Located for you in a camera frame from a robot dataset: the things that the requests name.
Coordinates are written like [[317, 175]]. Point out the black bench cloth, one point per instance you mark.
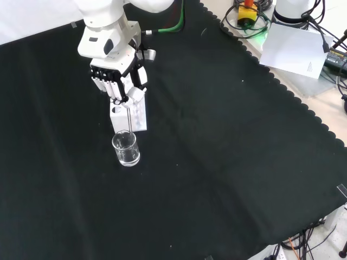
[[217, 162]]

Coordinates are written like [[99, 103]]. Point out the white power strip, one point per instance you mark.
[[279, 253]]

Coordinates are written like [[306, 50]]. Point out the grey metal plate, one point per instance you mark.
[[311, 86]]

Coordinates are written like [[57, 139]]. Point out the yellow stop button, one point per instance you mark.
[[246, 13]]

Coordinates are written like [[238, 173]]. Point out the clear cloth clip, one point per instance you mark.
[[209, 257], [73, 25], [342, 189]]

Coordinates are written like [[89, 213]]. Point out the small clear glass beaker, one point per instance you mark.
[[130, 162]]

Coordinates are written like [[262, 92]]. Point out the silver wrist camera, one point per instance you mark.
[[150, 55]]

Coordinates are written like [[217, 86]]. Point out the black tripod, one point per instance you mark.
[[344, 104]]

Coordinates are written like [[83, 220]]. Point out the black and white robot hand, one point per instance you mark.
[[114, 63]]

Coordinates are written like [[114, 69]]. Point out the white paper sheet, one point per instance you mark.
[[292, 51]]

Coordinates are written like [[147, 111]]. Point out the white test tube rack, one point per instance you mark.
[[119, 122]]

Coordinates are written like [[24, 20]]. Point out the clear glass rod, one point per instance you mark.
[[129, 122]]

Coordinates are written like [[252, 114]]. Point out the black power adapter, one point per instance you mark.
[[336, 58]]

